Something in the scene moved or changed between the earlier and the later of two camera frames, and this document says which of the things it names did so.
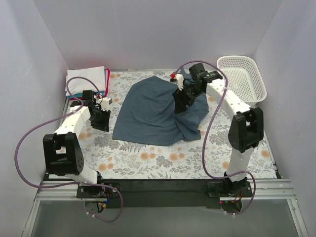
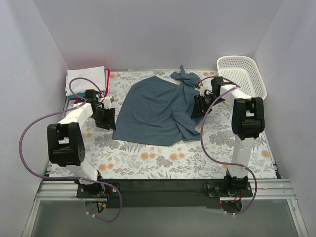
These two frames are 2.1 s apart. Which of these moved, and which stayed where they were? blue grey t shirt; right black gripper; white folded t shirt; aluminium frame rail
Moved: right black gripper
Stayed: blue grey t shirt; aluminium frame rail; white folded t shirt
